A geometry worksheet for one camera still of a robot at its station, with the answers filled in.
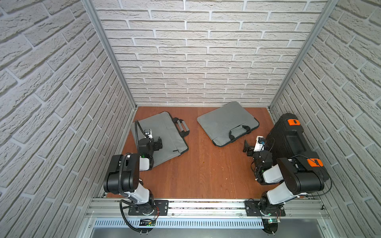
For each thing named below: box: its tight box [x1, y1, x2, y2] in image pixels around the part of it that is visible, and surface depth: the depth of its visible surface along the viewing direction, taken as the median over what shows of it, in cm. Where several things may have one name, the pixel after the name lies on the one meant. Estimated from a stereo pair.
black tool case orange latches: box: [266, 112, 329, 182], surface depth 75 cm
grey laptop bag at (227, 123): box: [196, 101, 260, 148], surface depth 108 cm
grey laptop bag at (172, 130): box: [130, 111, 190, 168], surface depth 99 cm
